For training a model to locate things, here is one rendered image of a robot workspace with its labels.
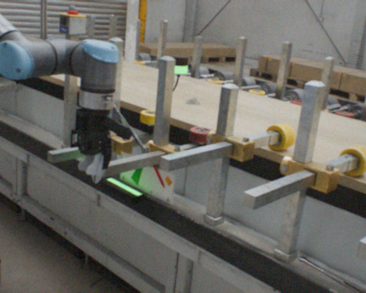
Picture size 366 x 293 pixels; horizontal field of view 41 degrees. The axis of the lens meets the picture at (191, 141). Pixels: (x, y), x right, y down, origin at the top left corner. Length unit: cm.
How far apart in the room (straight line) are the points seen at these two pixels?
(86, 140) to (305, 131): 54
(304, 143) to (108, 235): 132
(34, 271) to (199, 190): 107
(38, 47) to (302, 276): 85
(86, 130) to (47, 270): 132
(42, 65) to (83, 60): 10
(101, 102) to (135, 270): 111
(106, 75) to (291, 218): 59
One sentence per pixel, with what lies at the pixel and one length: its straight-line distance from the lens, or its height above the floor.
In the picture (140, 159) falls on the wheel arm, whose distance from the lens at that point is 142.
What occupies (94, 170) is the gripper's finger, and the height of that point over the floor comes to 86.
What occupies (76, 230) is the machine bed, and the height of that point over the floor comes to 17.
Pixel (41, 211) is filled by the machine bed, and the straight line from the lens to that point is 271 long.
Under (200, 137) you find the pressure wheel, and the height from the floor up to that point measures 89.
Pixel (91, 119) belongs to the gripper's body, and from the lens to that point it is 127.
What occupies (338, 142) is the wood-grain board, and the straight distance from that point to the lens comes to 173.
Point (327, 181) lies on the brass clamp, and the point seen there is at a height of 95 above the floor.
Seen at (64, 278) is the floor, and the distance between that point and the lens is 245.
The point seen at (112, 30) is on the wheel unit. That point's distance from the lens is 344.
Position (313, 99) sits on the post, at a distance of 117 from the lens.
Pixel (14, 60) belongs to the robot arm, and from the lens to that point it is 121.
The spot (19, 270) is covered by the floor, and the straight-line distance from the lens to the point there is 252.
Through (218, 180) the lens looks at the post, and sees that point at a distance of 137.
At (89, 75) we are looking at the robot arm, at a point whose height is 112.
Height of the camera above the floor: 133
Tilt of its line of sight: 17 degrees down
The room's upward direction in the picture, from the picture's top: 6 degrees clockwise
